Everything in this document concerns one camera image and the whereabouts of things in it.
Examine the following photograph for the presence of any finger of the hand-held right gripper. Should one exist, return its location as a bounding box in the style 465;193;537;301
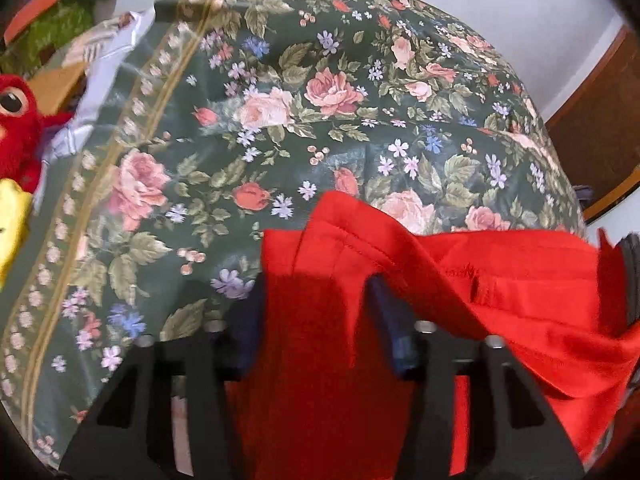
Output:
616;232;640;327

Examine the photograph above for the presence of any floral bedspread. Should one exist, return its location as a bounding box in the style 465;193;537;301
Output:
0;0;587;473

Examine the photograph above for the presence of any brown wooden door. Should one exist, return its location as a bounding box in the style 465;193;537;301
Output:
544;24;640;225

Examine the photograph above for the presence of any orange box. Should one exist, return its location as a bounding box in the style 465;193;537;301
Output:
0;0;53;43

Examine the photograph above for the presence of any red plush toy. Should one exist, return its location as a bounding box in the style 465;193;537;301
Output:
0;74;76;195

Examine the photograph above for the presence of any red zip jacket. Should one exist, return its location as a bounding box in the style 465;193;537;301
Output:
227;190;640;480

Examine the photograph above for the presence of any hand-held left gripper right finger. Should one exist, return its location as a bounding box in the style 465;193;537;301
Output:
367;275;587;480

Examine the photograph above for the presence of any striped patterned cloth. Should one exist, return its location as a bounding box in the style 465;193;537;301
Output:
42;9;157;161

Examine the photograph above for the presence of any brown cardboard box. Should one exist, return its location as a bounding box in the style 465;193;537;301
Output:
27;60;93;113

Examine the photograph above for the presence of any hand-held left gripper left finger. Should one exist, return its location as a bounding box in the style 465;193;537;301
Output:
59;272;267;480

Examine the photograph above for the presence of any yellow cloth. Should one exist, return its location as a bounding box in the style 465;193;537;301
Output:
0;178;34;288

